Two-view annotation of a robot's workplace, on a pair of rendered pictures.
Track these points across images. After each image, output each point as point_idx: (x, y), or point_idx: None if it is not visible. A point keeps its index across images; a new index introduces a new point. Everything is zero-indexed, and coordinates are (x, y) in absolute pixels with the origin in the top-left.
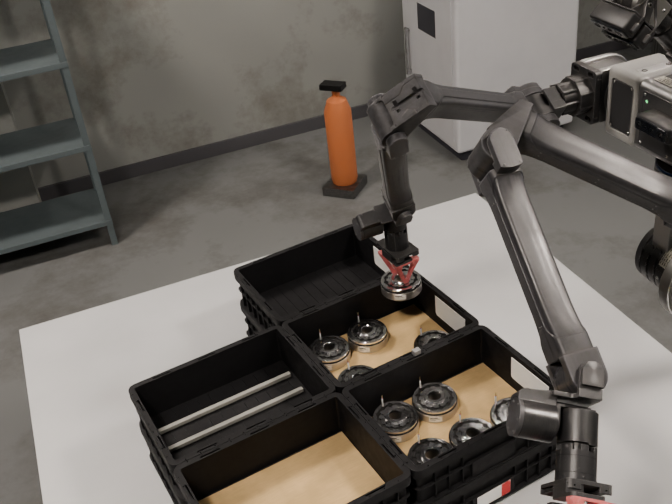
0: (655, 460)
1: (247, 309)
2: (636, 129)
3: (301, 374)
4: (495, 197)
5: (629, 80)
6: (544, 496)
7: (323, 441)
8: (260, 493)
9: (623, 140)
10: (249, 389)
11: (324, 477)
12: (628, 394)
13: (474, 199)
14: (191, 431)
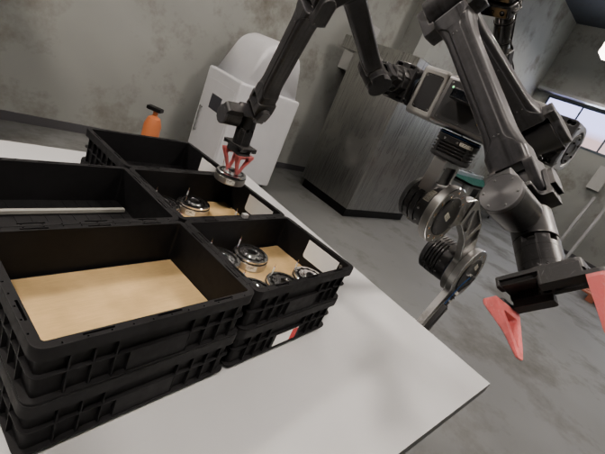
0: (375, 334)
1: (87, 163)
2: (436, 106)
3: (138, 210)
4: (461, 24)
5: (442, 73)
6: (314, 345)
7: (152, 262)
8: (79, 289)
9: (420, 114)
10: (82, 208)
11: (152, 289)
12: (350, 294)
13: (246, 177)
14: (5, 222)
